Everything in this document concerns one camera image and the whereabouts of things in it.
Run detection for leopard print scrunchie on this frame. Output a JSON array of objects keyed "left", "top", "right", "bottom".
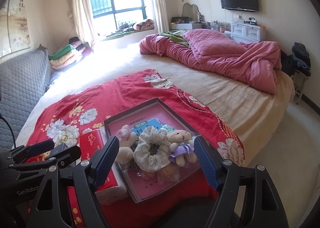
[{"left": 121, "top": 159, "right": 140, "bottom": 172}]

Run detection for pink plush bear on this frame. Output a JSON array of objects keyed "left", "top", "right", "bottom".
[{"left": 116, "top": 125, "right": 137, "bottom": 165}]

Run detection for purple dress plush bear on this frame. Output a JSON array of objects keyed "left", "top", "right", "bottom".
[{"left": 167, "top": 130, "right": 197, "bottom": 167}]

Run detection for white floral scrunchie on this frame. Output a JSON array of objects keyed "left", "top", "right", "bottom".
[{"left": 133, "top": 126, "right": 170, "bottom": 172}]

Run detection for green flower tissue pack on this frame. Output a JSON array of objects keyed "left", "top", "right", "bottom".
[{"left": 160, "top": 124, "right": 176, "bottom": 134}]

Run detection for dark blue small box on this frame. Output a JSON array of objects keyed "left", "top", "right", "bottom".
[{"left": 50, "top": 143, "right": 68, "bottom": 156}]

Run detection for red tissue box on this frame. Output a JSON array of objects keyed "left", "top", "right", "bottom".
[{"left": 79, "top": 128, "right": 129, "bottom": 205}]

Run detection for red floral bedspread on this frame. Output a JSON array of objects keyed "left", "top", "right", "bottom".
[{"left": 27, "top": 69, "right": 244, "bottom": 227}]

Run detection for shallow cardboard box tray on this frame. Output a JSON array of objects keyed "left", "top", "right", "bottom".
[{"left": 103, "top": 97, "right": 216, "bottom": 204}]

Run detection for beige bed sheet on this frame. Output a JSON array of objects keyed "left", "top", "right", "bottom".
[{"left": 16, "top": 44, "right": 293, "bottom": 164}]

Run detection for grey quilted headboard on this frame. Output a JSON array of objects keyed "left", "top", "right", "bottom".
[{"left": 1, "top": 46, "right": 51, "bottom": 152}]

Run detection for stack of folded blankets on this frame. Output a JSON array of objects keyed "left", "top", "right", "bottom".
[{"left": 48, "top": 37, "right": 92, "bottom": 71}]

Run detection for pink quilted duvet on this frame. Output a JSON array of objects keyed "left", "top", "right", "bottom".
[{"left": 139, "top": 29, "right": 281, "bottom": 95}]

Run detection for left cream curtain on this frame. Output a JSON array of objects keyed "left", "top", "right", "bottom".
[{"left": 72, "top": 0, "right": 98, "bottom": 47}]

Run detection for white drawer cabinet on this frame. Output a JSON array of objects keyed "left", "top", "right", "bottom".
[{"left": 231, "top": 22, "right": 266, "bottom": 43}]

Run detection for dark clothes on chair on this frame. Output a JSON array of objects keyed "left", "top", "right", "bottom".
[{"left": 292, "top": 42, "right": 311, "bottom": 77}]

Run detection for clothes on window sill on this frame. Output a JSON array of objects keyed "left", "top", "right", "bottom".
[{"left": 106, "top": 19, "right": 155, "bottom": 38}]

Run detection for vanity mirror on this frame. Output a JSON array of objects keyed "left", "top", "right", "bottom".
[{"left": 182, "top": 3, "right": 202, "bottom": 22}]

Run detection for black cable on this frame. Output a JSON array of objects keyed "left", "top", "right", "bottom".
[{"left": 0, "top": 114, "right": 17, "bottom": 148}]

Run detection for floral wall painting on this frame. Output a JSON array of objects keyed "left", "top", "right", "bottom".
[{"left": 0, "top": 0, "right": 31, "bottom": 57}]

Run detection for window with dark frame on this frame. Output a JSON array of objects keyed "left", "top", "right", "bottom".
[{"left": 90, "top": 0, "right": 147, "bottom": 35}]

